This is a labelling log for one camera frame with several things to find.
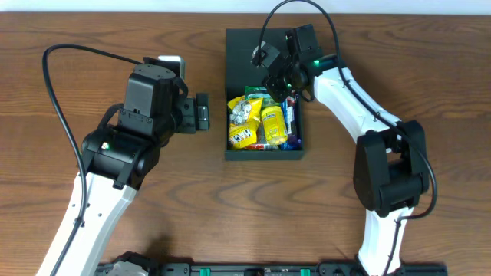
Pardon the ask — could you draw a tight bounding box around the blue wafer bar wrapper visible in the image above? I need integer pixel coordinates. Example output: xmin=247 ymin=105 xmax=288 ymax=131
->
xmin=280 ymin=96 xmax=302 ymax=150

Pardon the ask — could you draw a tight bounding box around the green red chocolate bar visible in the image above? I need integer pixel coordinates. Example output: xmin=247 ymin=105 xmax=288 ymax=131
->
xmin=245 ymin=86 xmax=272 ymax=100

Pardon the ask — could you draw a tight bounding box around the dark green box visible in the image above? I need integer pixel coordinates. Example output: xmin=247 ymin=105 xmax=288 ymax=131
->
xmin=224 ymin=28 xmax=305 ymax=161

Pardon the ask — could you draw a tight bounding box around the yellow Mentos bottle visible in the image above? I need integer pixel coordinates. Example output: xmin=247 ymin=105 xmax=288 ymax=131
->
xmin=261 ymin=106 xmax=288 ymax=145

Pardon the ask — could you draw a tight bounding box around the yellow Hacks candy bag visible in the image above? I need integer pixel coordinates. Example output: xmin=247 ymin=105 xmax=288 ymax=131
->
xmin=227 ymin=96 xmax=263 ymax=150

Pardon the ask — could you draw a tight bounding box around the dark blue Dairy Milk bar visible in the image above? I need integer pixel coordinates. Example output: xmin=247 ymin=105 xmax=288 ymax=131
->
xmin=284 ymin=96 xmax=298 ymax=140

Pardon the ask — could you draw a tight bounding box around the green snack bag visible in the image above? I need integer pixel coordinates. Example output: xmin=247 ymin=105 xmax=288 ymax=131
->
xmin=245 ymin=94 xmax=280 ymax=151

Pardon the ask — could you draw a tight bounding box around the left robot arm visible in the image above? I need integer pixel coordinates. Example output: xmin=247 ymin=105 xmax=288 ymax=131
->
xmin=38 ymin=55 xmax=209 ymax=275

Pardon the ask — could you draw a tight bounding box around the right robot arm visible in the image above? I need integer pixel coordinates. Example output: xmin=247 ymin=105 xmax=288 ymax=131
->
xmin=252 ymin=25 xmax=430 ymax=275

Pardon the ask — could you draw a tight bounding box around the black mounting rail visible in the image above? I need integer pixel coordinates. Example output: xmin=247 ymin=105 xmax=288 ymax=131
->
xmin=95 ymin=261 xmax=449 ymax=276

